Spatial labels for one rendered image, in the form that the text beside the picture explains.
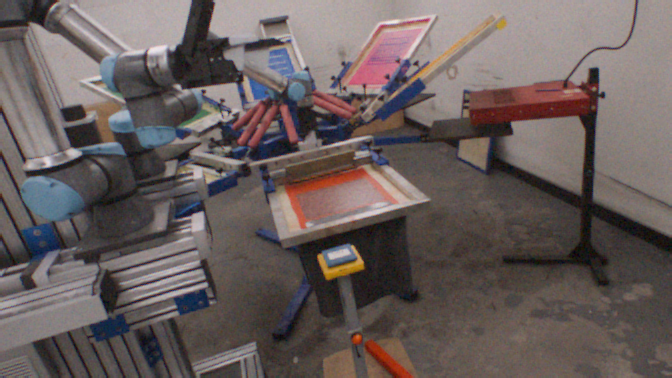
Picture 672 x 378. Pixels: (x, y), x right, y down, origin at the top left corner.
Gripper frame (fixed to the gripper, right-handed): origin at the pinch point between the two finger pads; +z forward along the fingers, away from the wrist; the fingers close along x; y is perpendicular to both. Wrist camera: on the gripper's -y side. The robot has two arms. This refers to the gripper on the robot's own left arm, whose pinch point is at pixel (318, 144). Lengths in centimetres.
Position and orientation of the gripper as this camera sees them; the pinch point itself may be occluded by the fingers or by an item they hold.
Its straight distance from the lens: 213.0
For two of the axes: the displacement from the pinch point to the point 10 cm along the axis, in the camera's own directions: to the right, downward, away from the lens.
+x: 2.5, 3.2, -9.1
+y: -9.5, 2.5, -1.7
